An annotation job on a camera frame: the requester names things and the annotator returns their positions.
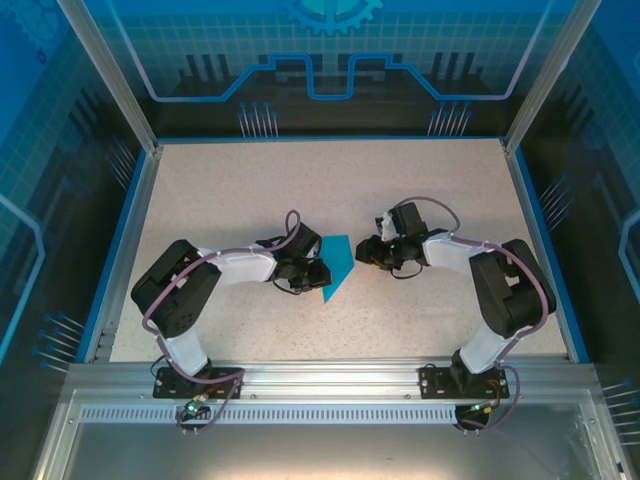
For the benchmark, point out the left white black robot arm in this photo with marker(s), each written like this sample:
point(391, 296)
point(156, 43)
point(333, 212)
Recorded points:
point(245, 267)

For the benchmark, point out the blue-edged aluminium side rail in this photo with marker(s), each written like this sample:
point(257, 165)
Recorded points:
point(537, 225)
point(131, 225)

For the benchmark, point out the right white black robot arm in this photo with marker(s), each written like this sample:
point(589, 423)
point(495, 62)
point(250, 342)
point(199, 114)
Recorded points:
point(447, 255)

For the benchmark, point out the aluminium frame post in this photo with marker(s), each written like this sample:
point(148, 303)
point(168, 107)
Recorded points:
point(550, 75)
point(107, 75)

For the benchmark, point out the aluminium cross rail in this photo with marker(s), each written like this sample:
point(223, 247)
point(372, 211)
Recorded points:
point(330, 372)

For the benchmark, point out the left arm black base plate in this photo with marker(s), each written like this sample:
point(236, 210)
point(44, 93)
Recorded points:
point(167, 385)

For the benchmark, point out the sheet metal tray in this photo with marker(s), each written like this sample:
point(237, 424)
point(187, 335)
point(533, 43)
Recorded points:
point(325, 450)

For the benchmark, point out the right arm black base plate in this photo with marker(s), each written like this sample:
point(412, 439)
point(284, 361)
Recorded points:
point(432, 382)

